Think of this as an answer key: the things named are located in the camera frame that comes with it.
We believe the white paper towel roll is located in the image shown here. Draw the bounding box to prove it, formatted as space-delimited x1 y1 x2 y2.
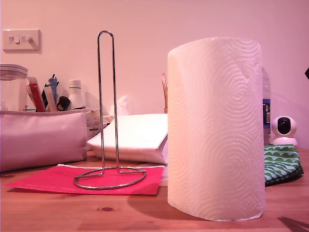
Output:
167 36 266 222

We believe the metal wire towel stand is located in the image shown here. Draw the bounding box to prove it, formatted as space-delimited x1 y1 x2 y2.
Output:
73 30 147 190

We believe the large clear water bottle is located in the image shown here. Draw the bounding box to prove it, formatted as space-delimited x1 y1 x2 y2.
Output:
262 67 272 147

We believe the green wave-pattern pouch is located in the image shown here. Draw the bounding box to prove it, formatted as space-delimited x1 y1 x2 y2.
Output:
263 144 304 187

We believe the clear plastic sleeve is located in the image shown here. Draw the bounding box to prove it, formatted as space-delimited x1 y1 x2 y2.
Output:
158 166 169 187

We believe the white folded paper bag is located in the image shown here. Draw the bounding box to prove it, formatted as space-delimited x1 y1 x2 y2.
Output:
86 113 169 166

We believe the gingerbread print tissue box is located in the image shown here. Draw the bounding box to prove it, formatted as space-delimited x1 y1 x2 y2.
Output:
102 95 131 132

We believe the white carton with label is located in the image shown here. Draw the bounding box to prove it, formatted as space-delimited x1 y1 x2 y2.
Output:
84 110 102 145

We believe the white bottle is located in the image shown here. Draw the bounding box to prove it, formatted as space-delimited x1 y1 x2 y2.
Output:
67 79 84 110

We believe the small black object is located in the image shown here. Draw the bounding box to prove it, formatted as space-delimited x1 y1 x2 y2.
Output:
56 96 71 111

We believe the white tube with black stripe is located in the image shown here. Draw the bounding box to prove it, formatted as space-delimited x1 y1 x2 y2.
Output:
41 83 58 112

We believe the red and white carton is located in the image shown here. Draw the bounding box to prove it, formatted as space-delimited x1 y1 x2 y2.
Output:
26 76 47 113

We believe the pale padded zip bag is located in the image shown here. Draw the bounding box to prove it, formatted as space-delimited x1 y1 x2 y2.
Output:
0 107 95 173

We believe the red flat envelope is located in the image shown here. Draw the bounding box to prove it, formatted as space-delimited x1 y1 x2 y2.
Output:
3 163 165 196

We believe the clear jar with lid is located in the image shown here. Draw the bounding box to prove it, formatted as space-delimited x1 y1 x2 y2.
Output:
0 63 28 112

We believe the small white round camera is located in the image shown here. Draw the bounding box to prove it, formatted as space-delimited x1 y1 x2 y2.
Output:
270 116 298 147

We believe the wicker basket with handle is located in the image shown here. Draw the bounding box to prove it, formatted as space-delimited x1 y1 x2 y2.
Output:
161 72 169 114

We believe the white double light switch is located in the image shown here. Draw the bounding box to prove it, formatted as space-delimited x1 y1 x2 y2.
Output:
2 29 42 54

